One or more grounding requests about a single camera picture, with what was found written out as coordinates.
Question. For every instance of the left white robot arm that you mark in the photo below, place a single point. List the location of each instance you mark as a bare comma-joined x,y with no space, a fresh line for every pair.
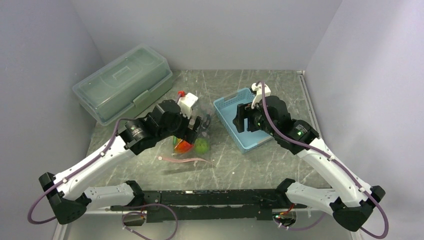
70,193

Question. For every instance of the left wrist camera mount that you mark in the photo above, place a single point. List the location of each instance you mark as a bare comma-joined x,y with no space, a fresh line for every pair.
165,119

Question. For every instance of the small green lime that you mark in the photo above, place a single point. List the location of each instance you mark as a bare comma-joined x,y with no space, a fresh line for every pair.
201,146

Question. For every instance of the clear zip top bag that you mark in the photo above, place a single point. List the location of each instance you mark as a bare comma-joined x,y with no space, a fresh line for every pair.
188,157

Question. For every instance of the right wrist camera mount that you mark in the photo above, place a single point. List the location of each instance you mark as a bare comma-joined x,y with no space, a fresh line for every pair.
276,108

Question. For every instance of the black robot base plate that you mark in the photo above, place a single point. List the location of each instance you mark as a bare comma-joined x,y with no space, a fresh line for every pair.
259,204

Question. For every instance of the red orange mango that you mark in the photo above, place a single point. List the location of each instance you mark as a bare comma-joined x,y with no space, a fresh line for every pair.
181,146

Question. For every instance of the clear green storage box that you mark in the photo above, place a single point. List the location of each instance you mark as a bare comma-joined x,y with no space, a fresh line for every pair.
122,84

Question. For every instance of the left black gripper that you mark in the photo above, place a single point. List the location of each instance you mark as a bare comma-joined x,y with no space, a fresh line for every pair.
188,134

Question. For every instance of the light blue plastic basket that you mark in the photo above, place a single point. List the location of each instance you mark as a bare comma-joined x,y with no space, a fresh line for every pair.
226,109

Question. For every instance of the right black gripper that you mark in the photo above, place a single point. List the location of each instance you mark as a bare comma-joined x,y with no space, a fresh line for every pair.
244,111

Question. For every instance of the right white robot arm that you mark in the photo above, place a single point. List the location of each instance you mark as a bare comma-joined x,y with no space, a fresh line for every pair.
351,201

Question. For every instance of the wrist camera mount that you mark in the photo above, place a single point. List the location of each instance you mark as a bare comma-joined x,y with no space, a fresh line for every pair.
165,119
276,108

